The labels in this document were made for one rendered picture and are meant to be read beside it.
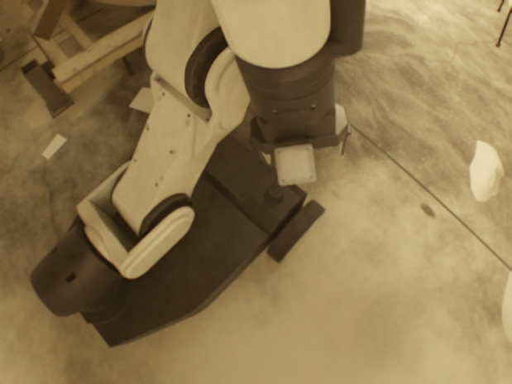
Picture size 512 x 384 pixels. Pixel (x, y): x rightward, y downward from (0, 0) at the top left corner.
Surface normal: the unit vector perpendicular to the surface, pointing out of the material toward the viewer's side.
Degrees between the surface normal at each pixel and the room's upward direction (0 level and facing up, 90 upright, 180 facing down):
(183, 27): 56
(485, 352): 0
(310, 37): 92
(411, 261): 0
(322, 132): 92
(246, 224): 0
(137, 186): 29
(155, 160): 43
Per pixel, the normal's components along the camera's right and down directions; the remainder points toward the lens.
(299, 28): 0.05, 0.92
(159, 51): -0.56, 0.34
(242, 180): 0.04, -0.43
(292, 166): -0.14, 0.13
